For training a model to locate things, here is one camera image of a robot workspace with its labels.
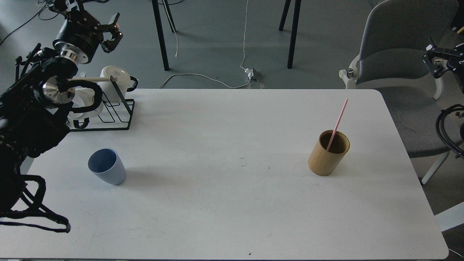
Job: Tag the white mug lying on rack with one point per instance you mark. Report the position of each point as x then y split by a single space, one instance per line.
84 97

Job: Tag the blue plastic cup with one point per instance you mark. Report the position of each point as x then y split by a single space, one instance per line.
108 166

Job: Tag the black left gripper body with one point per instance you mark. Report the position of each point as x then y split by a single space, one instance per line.
80 36

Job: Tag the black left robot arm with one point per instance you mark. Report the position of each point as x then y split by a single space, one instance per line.
34 110

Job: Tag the white power adapter on floor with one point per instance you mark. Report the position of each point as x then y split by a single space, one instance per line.
253 75

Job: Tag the grey office chair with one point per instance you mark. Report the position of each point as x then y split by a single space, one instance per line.
393 47

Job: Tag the white mug upright on rack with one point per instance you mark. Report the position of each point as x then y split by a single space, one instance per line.
112 89

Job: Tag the black table leg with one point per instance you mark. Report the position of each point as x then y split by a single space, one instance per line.
294 27
159 29

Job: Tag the black wire dish rack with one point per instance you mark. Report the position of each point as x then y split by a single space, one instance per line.
114 116

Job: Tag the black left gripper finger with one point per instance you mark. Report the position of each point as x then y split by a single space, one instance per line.
113 25
110 45

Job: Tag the black table leg left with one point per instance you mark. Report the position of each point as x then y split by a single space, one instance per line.
159 29

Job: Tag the black table leg right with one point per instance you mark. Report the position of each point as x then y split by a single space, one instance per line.
294 27

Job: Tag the bamboo cylindrical holder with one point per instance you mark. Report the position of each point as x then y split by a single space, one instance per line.
327 153

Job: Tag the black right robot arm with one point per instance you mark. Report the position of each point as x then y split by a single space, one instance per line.
438 61

